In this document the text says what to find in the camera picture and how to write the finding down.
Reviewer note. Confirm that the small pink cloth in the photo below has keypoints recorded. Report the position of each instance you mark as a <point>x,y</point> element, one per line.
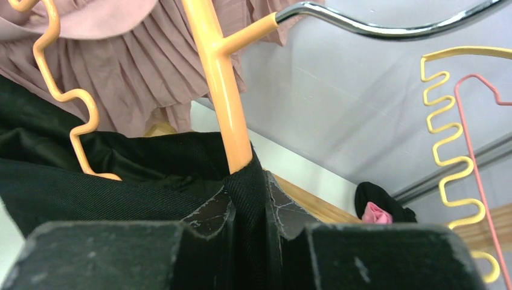
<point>373,214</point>

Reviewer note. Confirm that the black cloth on table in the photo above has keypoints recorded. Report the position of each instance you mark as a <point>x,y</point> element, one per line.
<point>369,192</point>

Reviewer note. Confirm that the aluminium corner profile right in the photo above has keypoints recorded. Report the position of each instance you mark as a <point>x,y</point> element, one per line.
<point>488,155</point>

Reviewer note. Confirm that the pink pleated skirt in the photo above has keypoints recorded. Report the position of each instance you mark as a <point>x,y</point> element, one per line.
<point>137,59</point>

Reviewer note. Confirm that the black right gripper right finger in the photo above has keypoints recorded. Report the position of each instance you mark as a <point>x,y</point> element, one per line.
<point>305,253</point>

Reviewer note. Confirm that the cream hanger of yellow skirt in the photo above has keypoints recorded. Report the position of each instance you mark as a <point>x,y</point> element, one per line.
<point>469,165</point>

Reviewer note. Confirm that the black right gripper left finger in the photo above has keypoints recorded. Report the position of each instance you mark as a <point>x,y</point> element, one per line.
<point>195,253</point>

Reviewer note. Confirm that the black skirt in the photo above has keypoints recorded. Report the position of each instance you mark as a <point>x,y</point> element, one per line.
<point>159,179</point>

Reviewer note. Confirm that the wooden hanger of black skirt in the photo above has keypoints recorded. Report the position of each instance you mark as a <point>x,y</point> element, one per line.
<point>224,80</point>

